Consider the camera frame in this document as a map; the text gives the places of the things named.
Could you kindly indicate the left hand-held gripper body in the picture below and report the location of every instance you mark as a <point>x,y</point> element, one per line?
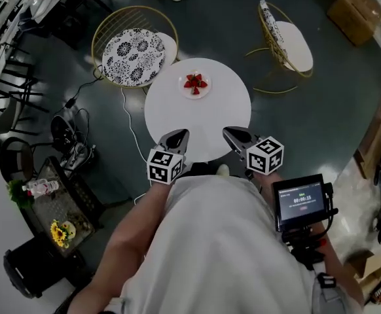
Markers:
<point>162,167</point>

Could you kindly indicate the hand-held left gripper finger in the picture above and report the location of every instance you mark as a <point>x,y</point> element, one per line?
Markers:
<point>171,139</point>
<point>184,144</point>

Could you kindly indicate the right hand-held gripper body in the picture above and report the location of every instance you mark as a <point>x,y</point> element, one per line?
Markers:
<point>264,155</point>

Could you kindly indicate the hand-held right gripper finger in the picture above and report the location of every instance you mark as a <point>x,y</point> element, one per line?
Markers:
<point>238,144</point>
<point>244,134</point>

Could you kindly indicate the white plate with strawberries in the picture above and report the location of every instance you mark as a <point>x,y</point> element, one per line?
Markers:
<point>184,93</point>

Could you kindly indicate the pile of red strawberries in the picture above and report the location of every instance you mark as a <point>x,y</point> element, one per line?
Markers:
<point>193,83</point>

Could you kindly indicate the person's left forearm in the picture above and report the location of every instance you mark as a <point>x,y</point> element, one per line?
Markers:
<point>128,240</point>

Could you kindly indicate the person's right forearm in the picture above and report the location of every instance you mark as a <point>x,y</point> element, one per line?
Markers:
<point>337,273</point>

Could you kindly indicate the person's white shoe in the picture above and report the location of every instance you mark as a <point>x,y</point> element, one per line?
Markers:
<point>223,170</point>

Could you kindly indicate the round white side table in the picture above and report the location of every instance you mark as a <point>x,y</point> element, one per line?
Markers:
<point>210,116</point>

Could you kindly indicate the black monitor screen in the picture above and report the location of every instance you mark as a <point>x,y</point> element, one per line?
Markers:
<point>300,203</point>

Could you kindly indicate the round floral cushion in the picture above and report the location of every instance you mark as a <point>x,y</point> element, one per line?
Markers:
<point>131,57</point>

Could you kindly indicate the white seat cushion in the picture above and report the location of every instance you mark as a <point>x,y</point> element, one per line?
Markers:
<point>169,46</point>
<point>295,47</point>

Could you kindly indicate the person's white shirt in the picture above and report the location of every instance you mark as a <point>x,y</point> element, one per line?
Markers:
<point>216,247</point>

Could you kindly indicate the black mesh low table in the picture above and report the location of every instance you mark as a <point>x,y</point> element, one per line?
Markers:
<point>63,204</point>

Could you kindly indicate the oblong floral cushion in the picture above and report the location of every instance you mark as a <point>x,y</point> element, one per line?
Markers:
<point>270,25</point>

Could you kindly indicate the wooden platform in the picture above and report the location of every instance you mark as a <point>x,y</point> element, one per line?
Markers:
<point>377,132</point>

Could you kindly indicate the clear plastic water bottle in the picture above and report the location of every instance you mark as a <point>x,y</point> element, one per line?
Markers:
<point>43,186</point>

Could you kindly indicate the yellow sunflower bouquet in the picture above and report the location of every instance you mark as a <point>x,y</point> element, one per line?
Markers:
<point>58,235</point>

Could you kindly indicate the black round chair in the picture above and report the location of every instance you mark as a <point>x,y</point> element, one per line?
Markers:
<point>23,162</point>

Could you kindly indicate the black desk chair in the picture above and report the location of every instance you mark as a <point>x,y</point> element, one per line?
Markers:
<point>79,25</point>

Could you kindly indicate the green leafy plant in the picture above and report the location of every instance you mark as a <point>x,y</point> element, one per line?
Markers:
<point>18,196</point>

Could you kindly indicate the black crate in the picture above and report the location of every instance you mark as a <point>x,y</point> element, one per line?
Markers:
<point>36,267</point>

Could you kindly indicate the brown cardboard box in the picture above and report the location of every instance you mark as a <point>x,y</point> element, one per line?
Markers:
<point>354,15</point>

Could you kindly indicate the cluttered white desk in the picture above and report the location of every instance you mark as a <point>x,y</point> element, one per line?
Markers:
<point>53,2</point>

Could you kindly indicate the black monitor mount clamp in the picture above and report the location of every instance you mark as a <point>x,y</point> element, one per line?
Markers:
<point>305,250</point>

